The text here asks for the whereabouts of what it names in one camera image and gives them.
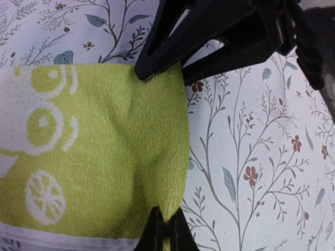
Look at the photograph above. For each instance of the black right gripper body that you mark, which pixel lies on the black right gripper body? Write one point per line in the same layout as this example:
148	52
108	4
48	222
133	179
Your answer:
313	24

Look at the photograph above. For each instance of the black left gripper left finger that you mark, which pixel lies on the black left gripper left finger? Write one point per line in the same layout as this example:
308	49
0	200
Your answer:
152	235

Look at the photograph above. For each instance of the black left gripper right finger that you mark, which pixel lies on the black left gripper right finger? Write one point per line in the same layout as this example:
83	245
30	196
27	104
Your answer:
180	236

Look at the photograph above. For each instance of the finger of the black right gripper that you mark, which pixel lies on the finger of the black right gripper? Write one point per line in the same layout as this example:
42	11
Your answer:
180	28
249	42

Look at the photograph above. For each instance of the yellow-green crocodile towel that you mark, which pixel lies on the yellow-green crocodile towel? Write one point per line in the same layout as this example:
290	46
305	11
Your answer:
87	153

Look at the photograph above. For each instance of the floral patterned table mat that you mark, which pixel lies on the floral patterned table mat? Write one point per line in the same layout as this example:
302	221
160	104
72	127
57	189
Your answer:
261	140

